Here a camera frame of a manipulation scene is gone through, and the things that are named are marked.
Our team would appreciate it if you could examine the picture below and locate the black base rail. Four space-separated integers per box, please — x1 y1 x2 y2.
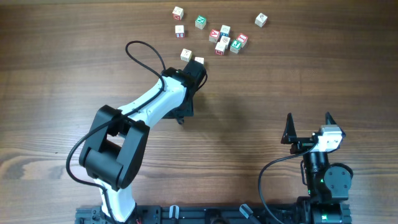
74 203 352 224

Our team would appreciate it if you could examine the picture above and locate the green J wooden block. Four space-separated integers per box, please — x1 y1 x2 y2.
229 40 242 54

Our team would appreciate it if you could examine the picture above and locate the wooden block yellow picture side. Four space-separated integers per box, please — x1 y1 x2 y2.
194 57 205 64

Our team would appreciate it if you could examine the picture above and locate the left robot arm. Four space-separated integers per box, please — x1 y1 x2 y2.
79 60 207 223

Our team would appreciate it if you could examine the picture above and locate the blue-sided wooden block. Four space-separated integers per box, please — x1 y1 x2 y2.
220 25 231 37

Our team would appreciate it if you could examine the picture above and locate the green N wooden block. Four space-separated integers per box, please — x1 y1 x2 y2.
195 15 207 30

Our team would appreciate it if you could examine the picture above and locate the plain block far right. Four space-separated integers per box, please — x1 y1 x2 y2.
255 13 268 27

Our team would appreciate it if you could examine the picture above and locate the block with number six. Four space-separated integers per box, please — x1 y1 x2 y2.
175 25 185 38

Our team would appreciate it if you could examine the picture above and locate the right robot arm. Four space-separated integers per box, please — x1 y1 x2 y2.
281 113 353 224

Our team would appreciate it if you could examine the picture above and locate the red A wooden block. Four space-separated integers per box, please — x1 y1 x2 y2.
209 29 220 43

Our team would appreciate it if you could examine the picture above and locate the red I wooden block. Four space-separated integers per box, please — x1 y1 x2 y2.
236 33 248 48

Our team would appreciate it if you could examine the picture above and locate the red-sided block top left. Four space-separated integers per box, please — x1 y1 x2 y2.
172 6 183 21

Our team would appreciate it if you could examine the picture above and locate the red M wooden block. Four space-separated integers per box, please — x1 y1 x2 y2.
215 42 226 55

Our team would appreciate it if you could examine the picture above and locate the centre picture wooden block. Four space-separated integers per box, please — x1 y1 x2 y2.
220 35 231 50

